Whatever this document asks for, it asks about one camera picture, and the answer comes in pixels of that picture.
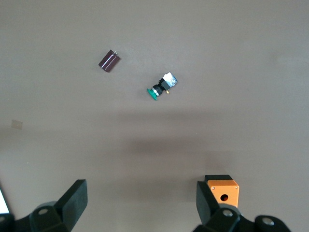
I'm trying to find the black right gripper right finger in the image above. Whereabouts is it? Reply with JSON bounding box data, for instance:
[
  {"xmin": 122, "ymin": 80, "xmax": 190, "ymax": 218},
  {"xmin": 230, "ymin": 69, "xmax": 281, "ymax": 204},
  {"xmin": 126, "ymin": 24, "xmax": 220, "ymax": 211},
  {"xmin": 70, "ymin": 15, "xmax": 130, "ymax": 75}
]
[{"xmin": 193, "ymin": 181, "xmax": 292, "ymax": 232}]

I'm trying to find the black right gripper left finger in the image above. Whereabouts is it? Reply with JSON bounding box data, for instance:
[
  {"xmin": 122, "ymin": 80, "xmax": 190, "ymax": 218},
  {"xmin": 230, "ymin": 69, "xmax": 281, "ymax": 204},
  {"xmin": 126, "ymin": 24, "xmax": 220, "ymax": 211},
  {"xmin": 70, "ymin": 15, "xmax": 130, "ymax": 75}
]
[{"xmin": 0, "ymin": 179, "xmax": 88, "ymax": 232}]

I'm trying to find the green mushroom push button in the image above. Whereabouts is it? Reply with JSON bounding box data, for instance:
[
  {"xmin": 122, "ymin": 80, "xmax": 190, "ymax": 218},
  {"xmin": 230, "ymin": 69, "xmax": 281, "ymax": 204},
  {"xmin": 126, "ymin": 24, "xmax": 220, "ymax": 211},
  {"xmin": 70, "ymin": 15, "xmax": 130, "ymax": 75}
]
[{"xmin": 146, "ymin": 71, "xmax": 179, "ymax": 102}]

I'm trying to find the dark maroon capacitor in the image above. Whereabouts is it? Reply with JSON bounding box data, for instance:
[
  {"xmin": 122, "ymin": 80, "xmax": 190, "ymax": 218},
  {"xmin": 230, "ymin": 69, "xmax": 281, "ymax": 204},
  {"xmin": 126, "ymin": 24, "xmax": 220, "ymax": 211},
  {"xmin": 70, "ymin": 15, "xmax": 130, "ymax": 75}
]
[{"xmin": 98, "ymin": 49, "xmax": 121, "ymax": 73}]

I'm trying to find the orange button enclosure box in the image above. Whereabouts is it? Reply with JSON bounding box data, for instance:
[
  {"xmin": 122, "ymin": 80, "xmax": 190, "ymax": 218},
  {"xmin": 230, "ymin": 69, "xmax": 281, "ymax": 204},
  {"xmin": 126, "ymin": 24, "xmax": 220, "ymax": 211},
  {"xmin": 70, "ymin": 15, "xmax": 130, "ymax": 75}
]
[{"xmin": 204, "ymin": 174, "xmax": 240, "ymax": 208}]

